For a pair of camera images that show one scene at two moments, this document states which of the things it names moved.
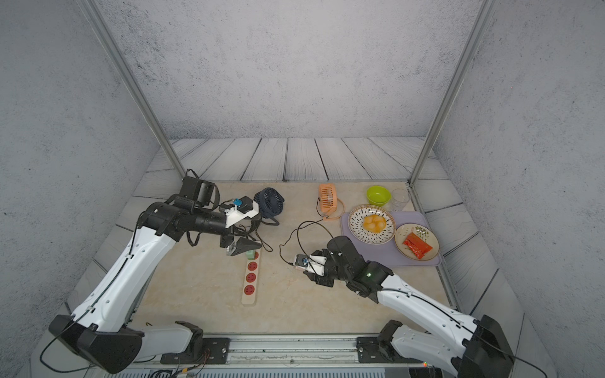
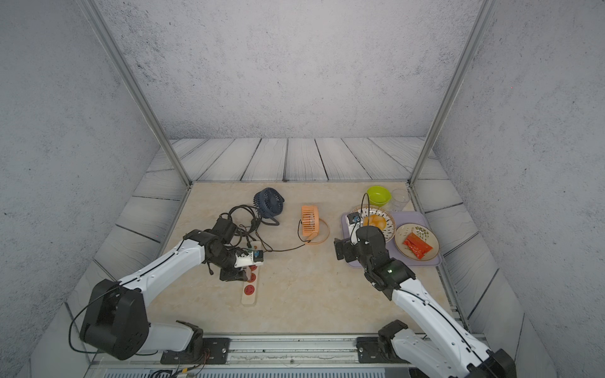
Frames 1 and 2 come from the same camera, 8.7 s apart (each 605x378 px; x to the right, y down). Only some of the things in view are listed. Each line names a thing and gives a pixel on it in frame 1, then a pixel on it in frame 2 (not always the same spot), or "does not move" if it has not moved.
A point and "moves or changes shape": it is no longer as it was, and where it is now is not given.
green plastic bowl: x=378 y=195 does not move
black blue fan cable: x=261 y=238 moves or changes shape
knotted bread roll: x=374 y=223 does not move
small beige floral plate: x=417 y=242 does not move
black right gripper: x=320 y=279 -> x=348 y=247
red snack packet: x=417 y=246 does not move
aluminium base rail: x=272 y=356 does not move
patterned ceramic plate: x=372 y=224 does not move
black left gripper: x=242 y=242 -> x=236 y=273
